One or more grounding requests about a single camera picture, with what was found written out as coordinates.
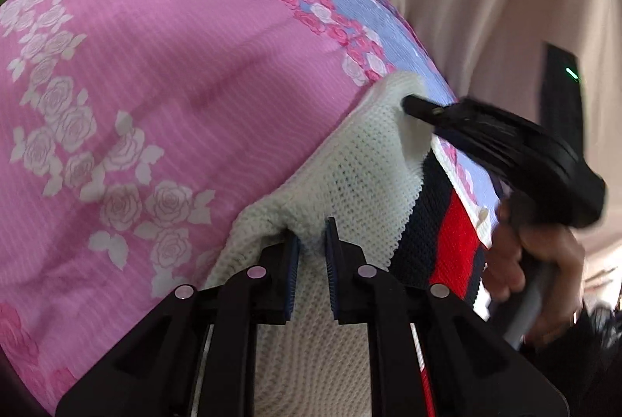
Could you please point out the person's right hand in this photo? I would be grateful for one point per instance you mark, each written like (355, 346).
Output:
(505, 261)

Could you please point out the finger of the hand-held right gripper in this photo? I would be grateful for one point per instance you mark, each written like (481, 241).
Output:
(440, 115)

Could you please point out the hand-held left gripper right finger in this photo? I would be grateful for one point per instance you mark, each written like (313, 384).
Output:
(332, 269)

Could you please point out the white knit sweater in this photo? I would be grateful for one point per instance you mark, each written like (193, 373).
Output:
(350, 184)

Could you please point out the pink and blue floral bedsheet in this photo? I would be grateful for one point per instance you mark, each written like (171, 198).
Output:
(160, 72)

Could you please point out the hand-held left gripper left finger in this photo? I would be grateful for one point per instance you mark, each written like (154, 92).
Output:
(293, 269)

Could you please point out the person's right forearm, dark sleeve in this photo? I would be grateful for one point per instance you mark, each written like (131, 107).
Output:
(578, 349)

